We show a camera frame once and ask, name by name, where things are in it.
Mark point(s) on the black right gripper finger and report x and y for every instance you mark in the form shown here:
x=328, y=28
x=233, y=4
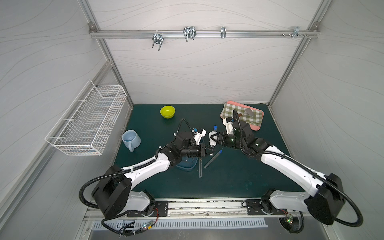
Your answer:
x=213, y=135
x=213, y=143

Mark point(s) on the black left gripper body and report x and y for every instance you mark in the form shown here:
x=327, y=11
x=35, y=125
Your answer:
x=202, y=150

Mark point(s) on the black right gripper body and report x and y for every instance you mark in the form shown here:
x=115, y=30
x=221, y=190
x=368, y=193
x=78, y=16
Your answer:
x=218, y=139

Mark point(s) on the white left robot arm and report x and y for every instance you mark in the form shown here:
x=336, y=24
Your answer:
x=113, y=194

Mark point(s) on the uncapped clear test tube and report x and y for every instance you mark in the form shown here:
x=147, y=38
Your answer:
x=200, y=167

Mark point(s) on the test tube with blue cap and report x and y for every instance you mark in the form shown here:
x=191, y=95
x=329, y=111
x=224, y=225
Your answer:
x=212, y=159

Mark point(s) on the blue translucent plastic container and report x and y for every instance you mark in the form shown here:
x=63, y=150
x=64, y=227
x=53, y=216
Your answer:
x=187, y=164

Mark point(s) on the green checkered cloth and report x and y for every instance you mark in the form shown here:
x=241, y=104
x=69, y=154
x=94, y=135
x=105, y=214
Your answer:
x=252, y=115

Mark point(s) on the pink tray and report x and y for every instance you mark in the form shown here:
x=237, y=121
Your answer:
x=255, y=120

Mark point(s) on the yellow-green plastic bowl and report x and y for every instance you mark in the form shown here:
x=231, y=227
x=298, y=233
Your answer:
x=167, y=112

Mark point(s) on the light blue ribbed mug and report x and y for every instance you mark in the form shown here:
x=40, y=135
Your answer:
x=131, y=140

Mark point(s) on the metal clamp hook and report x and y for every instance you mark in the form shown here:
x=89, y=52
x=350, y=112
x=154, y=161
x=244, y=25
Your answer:
x=189, y=33

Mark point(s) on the metal U-bolt hook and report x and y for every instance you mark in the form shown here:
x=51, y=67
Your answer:
x=158, y=39

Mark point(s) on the spatula with wooden handle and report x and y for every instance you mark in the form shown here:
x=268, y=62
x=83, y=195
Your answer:
x=248, y=112

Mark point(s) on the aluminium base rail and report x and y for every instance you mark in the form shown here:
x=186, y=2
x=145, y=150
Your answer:
x=200, y=208

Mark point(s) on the small metal ring hook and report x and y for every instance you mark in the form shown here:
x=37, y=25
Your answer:
x=223, y=32

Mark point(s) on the white wire basket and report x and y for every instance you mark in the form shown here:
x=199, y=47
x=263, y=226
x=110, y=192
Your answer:
x=85, y=127

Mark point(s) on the aluminium top rail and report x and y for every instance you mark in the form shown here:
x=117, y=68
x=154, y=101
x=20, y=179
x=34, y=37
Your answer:
x=201, y=34

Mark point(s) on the white slotted cable duct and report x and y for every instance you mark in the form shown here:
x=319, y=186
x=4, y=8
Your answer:
x=183, y=224

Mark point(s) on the metal bracket hook right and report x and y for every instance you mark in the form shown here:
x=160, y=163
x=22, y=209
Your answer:
x=295, y=34

